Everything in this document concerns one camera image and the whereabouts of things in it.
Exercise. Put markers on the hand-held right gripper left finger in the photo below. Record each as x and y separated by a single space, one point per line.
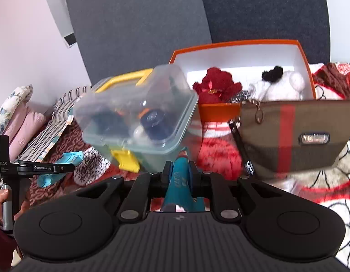
167 175

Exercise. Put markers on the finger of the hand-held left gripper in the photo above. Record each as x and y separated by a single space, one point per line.
64 169

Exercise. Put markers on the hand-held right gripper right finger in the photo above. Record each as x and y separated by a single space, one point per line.
195 177

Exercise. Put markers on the teal face mask packet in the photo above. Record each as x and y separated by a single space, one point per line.
182 181
51 178

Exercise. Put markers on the orange cardboard box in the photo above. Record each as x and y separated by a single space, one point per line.
217 114

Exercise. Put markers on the brown striped zip pouch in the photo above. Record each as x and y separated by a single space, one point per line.
262 144

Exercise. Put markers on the dark red plush bear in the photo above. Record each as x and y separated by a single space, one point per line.
217 83

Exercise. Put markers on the white plush toy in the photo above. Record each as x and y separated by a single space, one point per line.
277 88

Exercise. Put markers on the black fuzzy scrunchie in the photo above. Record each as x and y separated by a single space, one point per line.
272 75

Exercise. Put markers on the person's left forearm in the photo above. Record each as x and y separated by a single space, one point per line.
0 246

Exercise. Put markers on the red printed blanket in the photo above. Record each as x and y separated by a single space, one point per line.
220 153

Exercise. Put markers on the pink pillow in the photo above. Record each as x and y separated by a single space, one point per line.
24 127

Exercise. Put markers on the dark blue jar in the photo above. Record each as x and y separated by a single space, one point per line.
156 123

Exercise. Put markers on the dark purple jar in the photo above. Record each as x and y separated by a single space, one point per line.
108 126

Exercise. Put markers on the floral pillow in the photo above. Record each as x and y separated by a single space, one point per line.
19 93

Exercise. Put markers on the clear plastic storage box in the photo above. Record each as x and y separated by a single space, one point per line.
121 102

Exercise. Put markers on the grey fabric panel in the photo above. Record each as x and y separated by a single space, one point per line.
135 28

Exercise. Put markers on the dark blue fabric panel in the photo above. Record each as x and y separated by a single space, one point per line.
262 8

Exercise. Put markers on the wall socket plate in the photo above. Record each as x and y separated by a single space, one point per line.
69 40

